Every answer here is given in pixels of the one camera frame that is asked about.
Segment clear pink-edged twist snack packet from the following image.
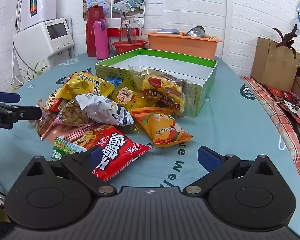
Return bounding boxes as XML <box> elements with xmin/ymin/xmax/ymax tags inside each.
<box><xmin>54</xmin><ymin>99</ymin><xmax>95</xmax><ymax>128</ymax></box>

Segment green cardboard box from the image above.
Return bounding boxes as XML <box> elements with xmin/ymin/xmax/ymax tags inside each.
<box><xmin>94</xmin><ymin>48</ymin><xmax>218</xmax><ymax>118</ymax></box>

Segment orange red striped snack packet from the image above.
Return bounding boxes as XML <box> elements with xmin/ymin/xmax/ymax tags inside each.
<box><xmin>44</xmin><ymin>89</ymin><xmax>65</xmax><ymax>113</ymax></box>

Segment yellow flower plant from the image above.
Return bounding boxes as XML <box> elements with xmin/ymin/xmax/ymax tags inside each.
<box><xmin>10</xmin><ymin>60</ymin><xmax>52</xmax><ymax>90</ymax></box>

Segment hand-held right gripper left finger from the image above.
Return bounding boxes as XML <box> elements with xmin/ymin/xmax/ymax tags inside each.
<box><xmin>26</xmin><ymin>146</ymin><xmax>117</xmax><ymax>197</ymax></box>

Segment white wall water purifier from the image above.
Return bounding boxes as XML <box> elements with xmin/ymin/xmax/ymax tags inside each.
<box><xmin>17</xmin><ymin>0</ymin><xmax>57</xmax><ymax>30</ymax></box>

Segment glass pitcher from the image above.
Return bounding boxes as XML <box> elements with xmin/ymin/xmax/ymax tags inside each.
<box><xmin>119</xmin><ymin>15</ymin><xmax>143</xmax><ymax>44</ymax></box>

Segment pink bottle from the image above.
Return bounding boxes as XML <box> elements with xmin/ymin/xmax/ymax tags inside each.
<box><xmin>94</xmin><ymin>19</ymin><xmax>110</xmax><ymax>60</ymax></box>

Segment orange plastic basin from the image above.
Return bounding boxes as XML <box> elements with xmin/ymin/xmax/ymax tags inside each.
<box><xmin>143</xmin><ymin>30</ymin><xmax>223</xmax><ymax>60</ymax></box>

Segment closed brown cardboard box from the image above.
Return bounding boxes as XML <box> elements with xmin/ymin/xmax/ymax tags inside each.
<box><xmin>250</xmin><ymin>37</ymin><xmax>300</xmax><ymax>92</ymax></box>

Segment teal printed tablecloth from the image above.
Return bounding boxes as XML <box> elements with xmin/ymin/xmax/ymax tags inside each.
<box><xmin>0</xmin><ymin>52</ymin><xmax>300</xmax><ymax>230</ymax></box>

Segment steel bowl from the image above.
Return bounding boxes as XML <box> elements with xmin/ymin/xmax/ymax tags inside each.
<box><xmin>185</xmin><ymin>26</ymin><xmax>207</xmax><ymax>38</ymax></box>

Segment clear packet of yellow pastries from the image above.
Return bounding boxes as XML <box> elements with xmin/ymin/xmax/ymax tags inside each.
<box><xmin>128</xmin><ymin>65</ymin><xmax>195</xmax><ymax>114</ymax></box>

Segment small yellow red-label packet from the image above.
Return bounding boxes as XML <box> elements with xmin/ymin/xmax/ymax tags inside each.
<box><xmin>109</xmin><ymin>79</ymin><xmax>163</xmax><ymax>113</ymax></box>

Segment red thermos jug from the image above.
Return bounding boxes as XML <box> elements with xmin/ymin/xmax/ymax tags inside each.
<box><xmin>86</xmin><ymin>5</ymin><xmax>107</xmax><ymax>58</ymax></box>

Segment red noodle snack packet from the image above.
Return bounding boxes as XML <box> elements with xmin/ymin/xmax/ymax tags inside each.
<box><xmin>63</xmin><ymin>124</ymin><xmax>153</xmax><ymax>182</ymax></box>

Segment wall poster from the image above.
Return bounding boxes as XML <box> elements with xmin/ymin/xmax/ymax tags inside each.
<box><xmin>83</xmin><ymin>0</ymin><xmax>147</xmax><ymax>22</ymax></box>

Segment red plastic basin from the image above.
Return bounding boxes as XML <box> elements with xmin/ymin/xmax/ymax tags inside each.
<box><xmin>112</xmin><ymin>39</ymin><xmax>148</xmax><ymax>55</ymax></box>

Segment red paper packets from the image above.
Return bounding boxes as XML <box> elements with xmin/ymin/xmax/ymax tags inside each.
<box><xmin>262</xmin><ymin>84</ymin><xmax>300</xmax><ymax>128</ymax></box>

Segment small blue snack packet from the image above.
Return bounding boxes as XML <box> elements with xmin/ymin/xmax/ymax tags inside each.
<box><xmin>107</xmin><ymin>76</ymin><xmax>123</xmax><ymax>85</ymax></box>

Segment large yellow snack packet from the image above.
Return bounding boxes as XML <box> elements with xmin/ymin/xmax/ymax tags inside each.
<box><xmin>61</xmin><ymin>72</ymin><xmax>115</xmax><ymax>100</ymax></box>

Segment white wall conduit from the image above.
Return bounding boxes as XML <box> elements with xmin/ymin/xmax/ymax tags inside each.
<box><xmin>226</xmin><ymin>0</ymin><xmax>233</xmax><ymax>65</ymax></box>

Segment green snack packet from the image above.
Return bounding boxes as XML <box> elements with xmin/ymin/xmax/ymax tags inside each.
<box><xmin>51</xmin><ymin>137</ymin><xmax>88</xmax><ymax>161</ymax></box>

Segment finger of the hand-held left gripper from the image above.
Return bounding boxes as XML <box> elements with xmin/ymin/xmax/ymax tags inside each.
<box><xmin>0</xmin><ymin>100</ymin><xmax>43</xmax><ymax>121</ymax></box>
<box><xmin>0</xmin><ymin>89</ymin><xmax>21</xmax><ymax>103</ymax></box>

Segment white appliance with screen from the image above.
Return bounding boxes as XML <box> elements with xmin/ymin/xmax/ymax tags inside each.
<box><xmin>13</xmin><ymin>17</ymin><xmax>75</xmax><ymax>67</ymax></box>

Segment plaid mat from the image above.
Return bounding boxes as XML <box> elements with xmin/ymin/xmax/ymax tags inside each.
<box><xmin>241</xmin><ymin>76</ymin><xmax>300</xmax><ymax>178</ymax></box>

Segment purple leaf plant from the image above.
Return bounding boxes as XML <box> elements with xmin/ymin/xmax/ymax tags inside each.
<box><xmin>272</xmin><ymin>24</ymin><xmax>298</xmax><ymax>58</ymax></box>

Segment clear packet of orange crisps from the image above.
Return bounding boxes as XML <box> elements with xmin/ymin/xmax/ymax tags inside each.
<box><xmin>35</xmin><ymin>100</ymin><xmax>59</xmax><ymax>140</ymax></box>

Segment orange yellow snack packet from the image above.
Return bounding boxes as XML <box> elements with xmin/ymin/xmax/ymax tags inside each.
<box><xmin>131</xmin><ymin>107</ymin><xmax>193</xmax><ymax>148</ymax></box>

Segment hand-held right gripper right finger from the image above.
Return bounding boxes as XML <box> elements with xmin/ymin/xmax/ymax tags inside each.
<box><xmin>183</xmin><ymin>146</ymin><xmax>277</xmax><ymax>197</ymax></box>

